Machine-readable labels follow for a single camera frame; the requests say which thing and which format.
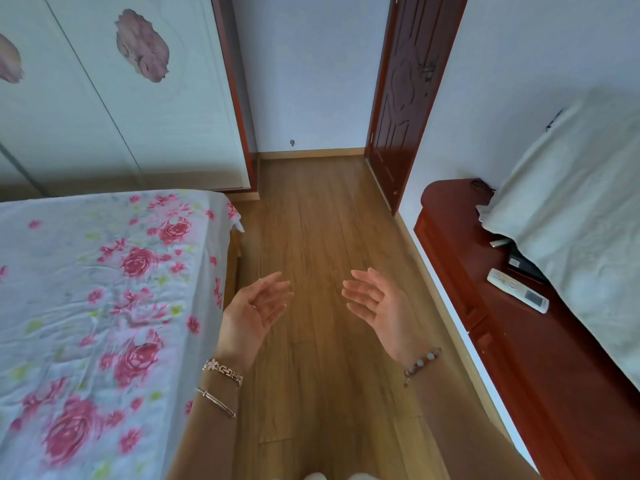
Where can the person's right hand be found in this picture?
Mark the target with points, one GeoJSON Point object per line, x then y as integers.
{"type": "Point", "coordinates": [390, 319]}

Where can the person's left hand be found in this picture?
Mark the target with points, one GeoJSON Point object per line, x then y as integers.
{"type": "Point", "coordinates": [245, 324]}

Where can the wooden bed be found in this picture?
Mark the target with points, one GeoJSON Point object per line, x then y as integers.
{"type": "Point", "coordinates": [232, 274]}

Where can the white sliding-door wardrobe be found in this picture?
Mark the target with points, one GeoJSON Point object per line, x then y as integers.
{"type": "Point", "coordinates": [165, 119]}

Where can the person's left forearm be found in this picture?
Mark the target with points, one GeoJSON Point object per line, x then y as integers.
{"type": "Point", "coordinates": [210, 444]}

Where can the person's right forearm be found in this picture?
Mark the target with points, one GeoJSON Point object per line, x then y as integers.
{"type": "Point", "coordinates": [460, 434]}

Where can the thin silver bangle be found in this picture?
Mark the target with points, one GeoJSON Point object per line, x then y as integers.
{"type": "Point", "coordinates": [215, 402]}

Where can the white remote control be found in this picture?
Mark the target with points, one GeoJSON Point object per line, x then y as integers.
{"type": "Point", "coordinates": [517, 290]}

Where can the white perforated shoe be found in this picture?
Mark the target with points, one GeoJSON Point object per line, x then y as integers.
{"type": "Point", "coordinates": [315, 476]}
{"type": "Point", "coordinates": [364, 477]}

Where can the cream cloth-covered television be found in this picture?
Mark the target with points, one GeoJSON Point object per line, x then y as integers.
{"type": "Point", "coordinates": [575, 219]}

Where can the dark wooden door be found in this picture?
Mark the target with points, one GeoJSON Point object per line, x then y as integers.
{"type": "Point", "coordinates": [405, 94]}

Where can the red-brown wall shelf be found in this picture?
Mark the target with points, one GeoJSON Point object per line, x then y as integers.
{"type": "Point", "coordinates": [525, 354]}

